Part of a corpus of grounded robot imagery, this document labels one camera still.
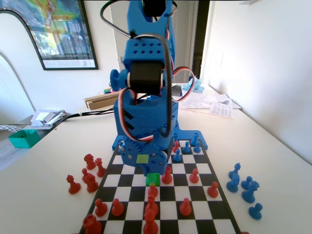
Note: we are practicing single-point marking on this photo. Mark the clear plastic bag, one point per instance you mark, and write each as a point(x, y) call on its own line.
point(197, 101)

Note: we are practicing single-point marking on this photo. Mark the red chess queen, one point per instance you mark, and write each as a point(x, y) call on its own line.
point(100, 169)

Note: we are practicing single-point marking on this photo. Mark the red chess king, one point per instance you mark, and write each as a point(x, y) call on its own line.
point(150, 224)

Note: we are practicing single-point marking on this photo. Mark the colourful marker set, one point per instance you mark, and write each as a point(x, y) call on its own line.
point(107, 91)

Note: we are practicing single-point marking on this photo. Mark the white arched panel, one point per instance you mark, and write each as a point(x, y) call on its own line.
point(14, 36)

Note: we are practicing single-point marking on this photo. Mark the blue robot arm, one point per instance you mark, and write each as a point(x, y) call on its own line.
point(146, 51)

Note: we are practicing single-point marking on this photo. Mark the grey booklet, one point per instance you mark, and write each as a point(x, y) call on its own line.
point(176, 89)

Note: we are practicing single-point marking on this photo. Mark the white paper stack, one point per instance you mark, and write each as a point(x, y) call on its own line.
point(226, 98)

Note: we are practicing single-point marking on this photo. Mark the green plastic box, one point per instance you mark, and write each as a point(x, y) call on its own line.
point(23, 140)

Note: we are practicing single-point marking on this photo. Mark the red chess rook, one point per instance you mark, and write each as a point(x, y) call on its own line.
point(91, 225)
point(167, 178)

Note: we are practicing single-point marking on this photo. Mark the red chess bishop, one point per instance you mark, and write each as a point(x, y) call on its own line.
point(151, 206)

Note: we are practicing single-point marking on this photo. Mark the blue chess queen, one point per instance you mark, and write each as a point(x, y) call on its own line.
point(237, 169)

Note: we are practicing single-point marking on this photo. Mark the blue chess pawn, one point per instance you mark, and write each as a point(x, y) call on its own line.
point(246, 182)
point(197, 148)
point(186, 148)
point(177, 157)
point(255, 212)

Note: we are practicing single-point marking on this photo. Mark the red chess knight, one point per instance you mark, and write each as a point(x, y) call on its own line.
point(89, 162)
point(92, 185)

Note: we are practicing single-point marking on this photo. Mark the black framed poster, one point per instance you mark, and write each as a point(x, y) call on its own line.
point(68, 36)

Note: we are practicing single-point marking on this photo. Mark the blue white crumpled packet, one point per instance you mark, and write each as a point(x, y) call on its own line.
point(197, 85)

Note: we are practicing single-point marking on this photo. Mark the white dotted basket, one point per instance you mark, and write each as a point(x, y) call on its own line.
point(9, 127)

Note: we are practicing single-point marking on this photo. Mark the black white chessboard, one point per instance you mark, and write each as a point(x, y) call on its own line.
point(180, 168)

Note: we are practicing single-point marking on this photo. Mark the white grey packaging pile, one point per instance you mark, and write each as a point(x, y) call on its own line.
point(46, 117)

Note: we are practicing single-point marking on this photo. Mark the blue geared gripper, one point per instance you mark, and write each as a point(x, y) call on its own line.
point(136, 159)

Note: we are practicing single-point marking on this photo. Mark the printed paper sheet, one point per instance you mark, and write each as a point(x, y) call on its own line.
point(221, 109)

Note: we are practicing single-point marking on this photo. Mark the long cardboard box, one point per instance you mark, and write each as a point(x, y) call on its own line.
point(102, 102)

